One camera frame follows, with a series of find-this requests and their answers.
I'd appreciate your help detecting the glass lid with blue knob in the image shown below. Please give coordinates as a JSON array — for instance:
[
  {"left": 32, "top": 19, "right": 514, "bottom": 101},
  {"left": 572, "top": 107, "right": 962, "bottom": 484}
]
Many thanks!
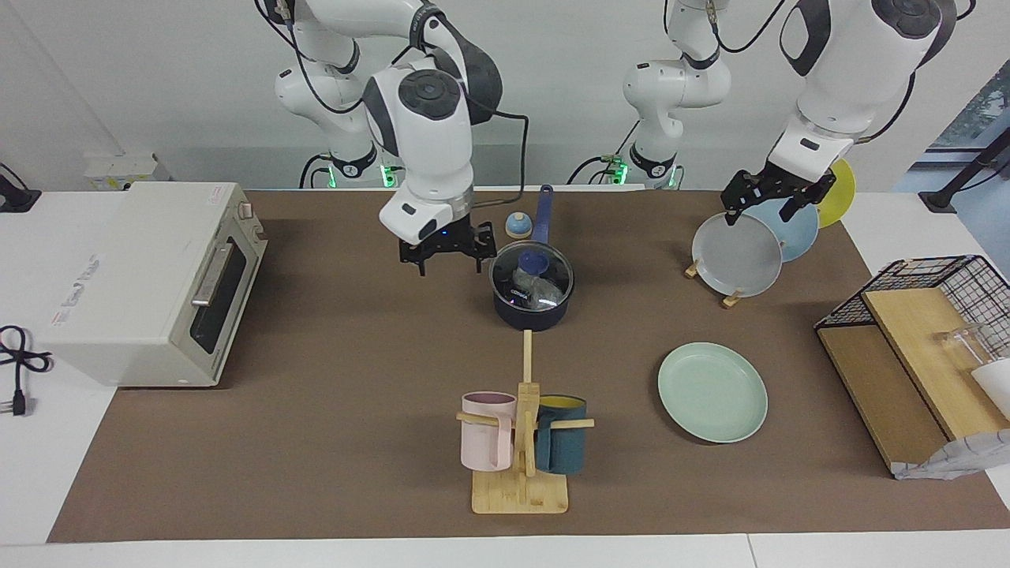
[{"left": 490, "top": 241, "right": 574, "bottom": 311}]

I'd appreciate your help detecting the light blue plate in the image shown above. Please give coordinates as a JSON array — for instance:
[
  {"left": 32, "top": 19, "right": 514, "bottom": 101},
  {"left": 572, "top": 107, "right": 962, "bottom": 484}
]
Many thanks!
[{"left": 746, "top": 197, "right": 821, "bottom": 263}]

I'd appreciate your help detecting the grey plate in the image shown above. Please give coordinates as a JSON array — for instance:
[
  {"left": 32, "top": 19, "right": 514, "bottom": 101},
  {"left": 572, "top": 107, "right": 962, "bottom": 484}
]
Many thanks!
[{"left": 692, "top": 213, "right": 784, "bottom": 299}]

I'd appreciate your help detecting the yellow plate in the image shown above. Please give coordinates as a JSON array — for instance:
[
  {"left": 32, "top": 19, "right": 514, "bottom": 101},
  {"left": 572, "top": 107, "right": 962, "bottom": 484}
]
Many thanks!
[{"left": 816, "top": 158, "right": 857, "bottom": 230}]

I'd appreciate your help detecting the wooden plate rack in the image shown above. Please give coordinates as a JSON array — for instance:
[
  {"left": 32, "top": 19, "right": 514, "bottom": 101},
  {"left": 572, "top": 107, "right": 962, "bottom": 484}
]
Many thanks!
[{"left": 684, "top": 260, "right": 743, "bottom": 309}]

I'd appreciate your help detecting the pale green plate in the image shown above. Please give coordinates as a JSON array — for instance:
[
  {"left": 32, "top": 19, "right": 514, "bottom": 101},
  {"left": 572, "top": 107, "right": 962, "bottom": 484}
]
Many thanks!
[{"left": 658, "top": 342, "right": 769, "bottom": 444}]

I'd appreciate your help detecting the pink mug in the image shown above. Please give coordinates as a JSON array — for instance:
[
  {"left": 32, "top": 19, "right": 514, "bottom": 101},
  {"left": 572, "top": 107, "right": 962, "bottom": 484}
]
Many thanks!
[{"left": 461, "top": 391, "right": 518, "bottom": 473}]

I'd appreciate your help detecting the brown table mat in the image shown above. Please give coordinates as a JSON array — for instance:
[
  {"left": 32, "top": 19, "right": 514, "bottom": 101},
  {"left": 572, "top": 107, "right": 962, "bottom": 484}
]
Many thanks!
[{"left": 47, "top": 188, "right": 1010, "bottom": 544}]

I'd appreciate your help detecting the dark teal mug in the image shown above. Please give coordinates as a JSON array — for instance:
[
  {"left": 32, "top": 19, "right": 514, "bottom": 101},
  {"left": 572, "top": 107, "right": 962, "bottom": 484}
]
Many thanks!
[{"left": 534, "top": 394, "right": 589, "bottom": 476}]

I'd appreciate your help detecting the clear glass cup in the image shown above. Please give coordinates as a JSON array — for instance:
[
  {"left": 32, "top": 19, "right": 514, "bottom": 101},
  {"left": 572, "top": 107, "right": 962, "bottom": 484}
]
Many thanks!
[{"left": 934, "top": 323, "right": 992, "bottom": 368}]

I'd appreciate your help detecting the wooden mug tree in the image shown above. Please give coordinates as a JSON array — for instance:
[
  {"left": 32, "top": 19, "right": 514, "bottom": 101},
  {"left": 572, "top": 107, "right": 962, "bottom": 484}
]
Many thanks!
[{"left": 456, "top": 330, "right": 595, "bottom": 515}]

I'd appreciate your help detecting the white cup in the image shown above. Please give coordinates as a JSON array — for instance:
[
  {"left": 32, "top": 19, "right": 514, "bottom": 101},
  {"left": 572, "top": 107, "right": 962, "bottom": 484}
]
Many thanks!
[{"left": 970, "top": 358, "right": 1010, "bottom": 420}]

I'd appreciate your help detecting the beige toaster oven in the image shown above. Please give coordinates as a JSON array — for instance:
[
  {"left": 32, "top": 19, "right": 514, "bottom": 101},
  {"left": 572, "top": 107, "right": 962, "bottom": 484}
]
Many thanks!
[{"left": 38, "top": 181, "right": 269, "bottom": 388}]

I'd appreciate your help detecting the white power strip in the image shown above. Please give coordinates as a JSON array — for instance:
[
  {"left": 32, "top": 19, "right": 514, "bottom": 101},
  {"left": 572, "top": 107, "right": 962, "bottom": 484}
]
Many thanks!
[{"left": 82, "top": 153, "right": 160, "bottom": 192}]

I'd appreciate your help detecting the black pot with blue handle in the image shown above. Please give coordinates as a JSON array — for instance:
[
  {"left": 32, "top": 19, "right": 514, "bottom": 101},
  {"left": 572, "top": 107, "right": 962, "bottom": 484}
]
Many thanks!
[{"left": 489, "top": 185, "right": 575, "bottom": 332}]

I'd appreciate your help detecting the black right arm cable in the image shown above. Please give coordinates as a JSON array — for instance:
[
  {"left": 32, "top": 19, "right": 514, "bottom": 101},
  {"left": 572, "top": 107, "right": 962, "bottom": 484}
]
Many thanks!
[{"left": 426, "top": 8, "right": 529, "bottom": 200}]

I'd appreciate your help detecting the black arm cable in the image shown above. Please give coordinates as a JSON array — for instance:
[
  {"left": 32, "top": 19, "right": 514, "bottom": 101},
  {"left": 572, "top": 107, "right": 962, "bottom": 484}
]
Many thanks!
[
  {"left": 426, "top": 8, "right": 529, "bottom": 200},
  {"left": 664, "top": 0, "right": 791, "bottom": 56}
]

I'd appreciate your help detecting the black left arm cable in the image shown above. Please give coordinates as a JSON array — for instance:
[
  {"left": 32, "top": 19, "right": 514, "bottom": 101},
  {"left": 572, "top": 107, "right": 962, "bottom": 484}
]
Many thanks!
[{"left": 664, "top": 0, "right": 791, "bottom": 56}]

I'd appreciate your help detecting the black clamp mount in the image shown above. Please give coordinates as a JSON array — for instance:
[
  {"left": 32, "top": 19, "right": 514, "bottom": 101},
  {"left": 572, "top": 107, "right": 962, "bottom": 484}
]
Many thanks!
[{"left": 0, "top": 161, "right": 43, "bottom": 215}]

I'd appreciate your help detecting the black power plug cord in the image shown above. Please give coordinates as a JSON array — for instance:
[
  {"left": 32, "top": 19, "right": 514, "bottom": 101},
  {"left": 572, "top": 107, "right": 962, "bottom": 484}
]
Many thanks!
[{"left": 0, "top": 324, "right": 54, "bottom": 418}]

